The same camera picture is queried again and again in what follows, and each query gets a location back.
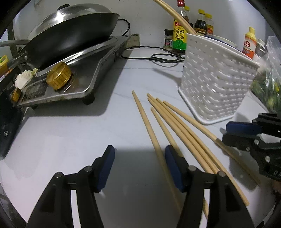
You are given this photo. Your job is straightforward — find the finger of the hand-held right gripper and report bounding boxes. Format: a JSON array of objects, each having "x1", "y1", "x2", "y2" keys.
[
  {"x1": 226, "y1": 113, "x2": 281, "y2": 141},
  {"x1": 222, "y1": 133, "x2": 281, "y2": 167}
]

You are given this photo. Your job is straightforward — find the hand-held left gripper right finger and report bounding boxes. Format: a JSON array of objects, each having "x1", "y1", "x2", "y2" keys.
[{"x1": 165, "y1": 144, "x2": 255, "y2": 228}]

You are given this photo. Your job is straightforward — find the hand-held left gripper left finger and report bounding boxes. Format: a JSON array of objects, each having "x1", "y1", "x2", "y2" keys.
[{"x1": 26, "y1": 144, "x2": 116, "y2": 228}]

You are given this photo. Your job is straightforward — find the pile of wooden chopsticks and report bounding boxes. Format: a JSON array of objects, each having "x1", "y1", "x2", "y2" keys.
[{"x1": 146, "y1": 0, "x2": 262, "y2": 219}]

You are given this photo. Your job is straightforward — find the single bamboo chopstick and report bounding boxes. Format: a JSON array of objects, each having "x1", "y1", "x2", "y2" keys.
[{"x1": 132, "y1": 90, "x2": 184, "y2": 214}]

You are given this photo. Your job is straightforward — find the white plastic utensil basket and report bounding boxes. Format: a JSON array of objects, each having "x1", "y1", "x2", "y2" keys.
[{"x1": 178, "y1": 33, "x2": 261, "y2": 125}]

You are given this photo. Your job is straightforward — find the green vegetables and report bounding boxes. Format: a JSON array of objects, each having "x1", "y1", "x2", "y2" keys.
[{"x1": 251, "y1": 70, "x2": 281, "y2": 113}]

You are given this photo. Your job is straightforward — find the clear plastic bag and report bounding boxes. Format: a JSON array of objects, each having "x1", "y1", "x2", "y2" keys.
[{"x1": 250, "y1": 35, "x2": 281, "y2": 115}]

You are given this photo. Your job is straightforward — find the glass jar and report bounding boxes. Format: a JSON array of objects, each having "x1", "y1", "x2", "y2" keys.
[{"x1": 255, "y1": 39, "x2": 269, "y2": 58}]

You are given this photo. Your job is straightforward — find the yellow capped squeeze bottle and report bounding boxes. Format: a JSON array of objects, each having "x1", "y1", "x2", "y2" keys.
[{"x1": 242, "y1": 26, "x2": 257, "y2": 60}]

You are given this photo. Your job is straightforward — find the steel cooker with gold knobs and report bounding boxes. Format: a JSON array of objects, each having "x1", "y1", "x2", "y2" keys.
[{"x1": 10, "y1": 35, "x2": 141, "y2": 108}]

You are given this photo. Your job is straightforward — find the yellow capped amber liquid bottle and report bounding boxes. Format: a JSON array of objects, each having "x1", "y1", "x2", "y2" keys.
[{"x1": 205, "y1": 13, "x2": 214, "y2": 36}]

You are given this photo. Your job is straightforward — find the red capped cooking wine bottle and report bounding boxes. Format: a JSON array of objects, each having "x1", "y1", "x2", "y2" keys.
[{"x1": 172, "y1": 0, "x2": 188, "y2": 52}]

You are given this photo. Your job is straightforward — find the yellow capped dark vinegar bottle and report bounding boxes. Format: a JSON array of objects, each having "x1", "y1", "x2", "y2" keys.
[{"x1": 194, "y1": 9, "x2": 207, "y2": 36}]

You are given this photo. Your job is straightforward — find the small pepper shaker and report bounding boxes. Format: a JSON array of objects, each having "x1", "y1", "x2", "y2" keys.
[{"x1": 163, "y1": 29, "x2": 174, "y2": 50}]

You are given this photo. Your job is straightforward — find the white crumpled paper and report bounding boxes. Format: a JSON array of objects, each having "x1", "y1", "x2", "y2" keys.
[{"x1": 15, "y1": 68, "x2": 39, "y2": 89}]

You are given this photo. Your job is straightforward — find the yellow capped soy sauce bottle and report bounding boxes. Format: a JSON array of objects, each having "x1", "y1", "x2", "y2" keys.
[{"x1": 184, "y1": 6, "x2": 194, "y2": 29}]

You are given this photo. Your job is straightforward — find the black wok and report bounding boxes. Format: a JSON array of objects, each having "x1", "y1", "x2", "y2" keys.
[{"x1": 0, "y1": 12, "x2": 120, "y2": 71}]

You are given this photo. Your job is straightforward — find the dark vertical pipe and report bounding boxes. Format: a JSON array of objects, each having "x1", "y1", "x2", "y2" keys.
[{"x1": 7, "y1": 21, "x2": 18, "y2": 58}]

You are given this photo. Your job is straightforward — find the black power cable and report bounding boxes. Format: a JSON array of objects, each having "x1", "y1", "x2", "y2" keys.
[
  {"x1": 117, "y1": 18, "x2": 131, "y2": 36},
  {"x1": 122, "y1": 45, "x2": 186, "y2": 66}
]

